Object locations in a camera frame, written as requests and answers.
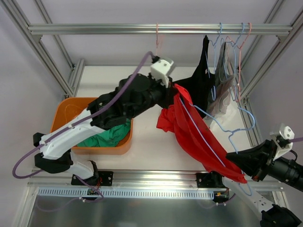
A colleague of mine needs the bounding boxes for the white slotted cable duct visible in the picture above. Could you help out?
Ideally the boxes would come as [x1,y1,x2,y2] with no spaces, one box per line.
[37,187,214,200]

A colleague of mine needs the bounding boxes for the aluminium hanging rail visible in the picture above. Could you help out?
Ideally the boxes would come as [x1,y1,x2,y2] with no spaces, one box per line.
[28,23,293,35]

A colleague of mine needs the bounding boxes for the blue hanger under black top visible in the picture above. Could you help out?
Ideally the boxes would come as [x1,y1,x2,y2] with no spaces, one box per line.
[205,22,223,101]

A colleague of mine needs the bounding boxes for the red tank top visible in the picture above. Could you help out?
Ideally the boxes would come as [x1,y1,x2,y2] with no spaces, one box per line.
[156,85,247,183]

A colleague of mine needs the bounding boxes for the aluminium front rail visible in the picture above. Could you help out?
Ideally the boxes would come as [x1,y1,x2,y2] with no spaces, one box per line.
[27,169,284,190]

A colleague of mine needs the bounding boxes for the pink hanger far right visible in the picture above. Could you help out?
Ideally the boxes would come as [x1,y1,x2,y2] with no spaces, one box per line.
[225,22,252,103]

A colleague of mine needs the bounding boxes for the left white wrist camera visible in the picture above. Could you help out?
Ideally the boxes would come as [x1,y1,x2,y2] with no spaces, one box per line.
[150,56,175,88]

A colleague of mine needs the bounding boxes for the green tank top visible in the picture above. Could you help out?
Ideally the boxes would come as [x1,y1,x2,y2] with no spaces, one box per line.
[77,120,131,148]

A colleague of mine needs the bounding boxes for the pink wire hanger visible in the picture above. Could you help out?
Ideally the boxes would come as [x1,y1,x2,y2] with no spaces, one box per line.
[155,23,164,56]

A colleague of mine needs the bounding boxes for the grey tank top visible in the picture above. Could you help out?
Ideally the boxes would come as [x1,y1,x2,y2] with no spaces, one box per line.
[206,42,236,117]

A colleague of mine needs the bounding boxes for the black tank top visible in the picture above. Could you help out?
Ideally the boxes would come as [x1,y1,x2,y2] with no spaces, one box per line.
[172,36,215,118]

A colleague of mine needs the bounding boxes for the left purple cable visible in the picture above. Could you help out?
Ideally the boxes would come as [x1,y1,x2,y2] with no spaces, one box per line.
[12,51,159,203]

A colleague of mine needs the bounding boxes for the orange plastic basket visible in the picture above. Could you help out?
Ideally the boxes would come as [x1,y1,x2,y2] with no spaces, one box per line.
[50,97,133,155]

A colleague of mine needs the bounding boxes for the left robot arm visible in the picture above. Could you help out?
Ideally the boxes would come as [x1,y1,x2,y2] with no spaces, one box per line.
[33,74,174,185]

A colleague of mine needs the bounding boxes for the blue wire hanger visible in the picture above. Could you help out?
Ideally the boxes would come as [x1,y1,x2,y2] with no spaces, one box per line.
[177,94,256,196]

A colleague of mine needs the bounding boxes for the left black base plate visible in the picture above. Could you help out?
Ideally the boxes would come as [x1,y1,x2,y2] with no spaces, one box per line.
[83,170,114,186]

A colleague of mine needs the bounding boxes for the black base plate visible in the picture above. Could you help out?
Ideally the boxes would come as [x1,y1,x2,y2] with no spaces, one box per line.
[196,173,213,188]
[83,170,114,186]

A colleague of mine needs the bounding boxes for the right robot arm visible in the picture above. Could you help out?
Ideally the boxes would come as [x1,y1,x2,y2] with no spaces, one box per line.
[203,140,303,227]

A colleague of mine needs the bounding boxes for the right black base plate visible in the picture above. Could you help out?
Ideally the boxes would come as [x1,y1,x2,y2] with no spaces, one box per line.
[196,173,213,188]

